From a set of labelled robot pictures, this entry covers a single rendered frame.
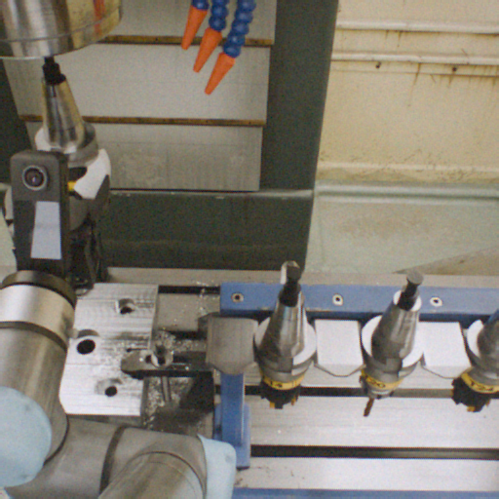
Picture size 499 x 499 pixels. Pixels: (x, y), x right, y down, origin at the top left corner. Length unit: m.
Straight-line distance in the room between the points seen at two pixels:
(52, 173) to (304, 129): 0.75
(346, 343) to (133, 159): 0.73
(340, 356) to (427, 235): 1.11
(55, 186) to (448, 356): 0.42
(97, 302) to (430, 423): 0.54
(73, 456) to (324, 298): 0.30
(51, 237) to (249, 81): 0.63
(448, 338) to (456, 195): 1.18
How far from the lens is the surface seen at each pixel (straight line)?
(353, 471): 0.93
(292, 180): 1.31
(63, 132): 0.66
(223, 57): 0.57
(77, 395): 0.89
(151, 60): 1.12
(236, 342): 0.64
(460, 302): 0.70
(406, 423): 0.98
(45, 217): 0.57
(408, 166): 1.79
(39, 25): 0.54
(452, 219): 1.79
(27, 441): 0.50
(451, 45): 1.60
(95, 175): 0.67
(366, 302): 0.67
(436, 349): 0.67
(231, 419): 0.85
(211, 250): 1.43
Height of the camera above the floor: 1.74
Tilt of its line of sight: 46 degrees down
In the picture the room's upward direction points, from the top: 2 degrees clockwise
